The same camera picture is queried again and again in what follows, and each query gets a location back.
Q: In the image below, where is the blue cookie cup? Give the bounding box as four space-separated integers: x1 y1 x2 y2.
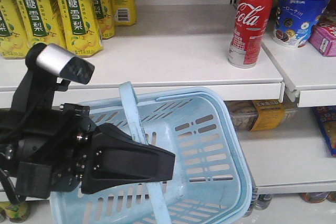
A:
273 0 330 48

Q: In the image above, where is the red coca cola bottle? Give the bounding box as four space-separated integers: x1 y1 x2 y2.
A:
228 0 272 69

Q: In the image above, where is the light blue plastic basket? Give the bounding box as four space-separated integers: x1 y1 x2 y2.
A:
50 83 252 223

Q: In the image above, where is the white metal shelf unit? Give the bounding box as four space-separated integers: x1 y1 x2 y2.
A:
0 0 336 224

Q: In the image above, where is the blue chip bag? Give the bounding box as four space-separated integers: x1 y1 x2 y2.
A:
311 105 335 156

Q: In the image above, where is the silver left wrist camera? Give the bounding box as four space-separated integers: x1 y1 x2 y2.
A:
36 44 95 84

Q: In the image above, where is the pink snack box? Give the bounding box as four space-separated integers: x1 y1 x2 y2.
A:
309 16 335 57

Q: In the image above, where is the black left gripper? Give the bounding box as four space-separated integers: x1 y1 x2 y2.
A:
1 103 96 199

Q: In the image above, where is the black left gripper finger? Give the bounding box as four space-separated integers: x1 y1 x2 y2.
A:
81 123 175 194

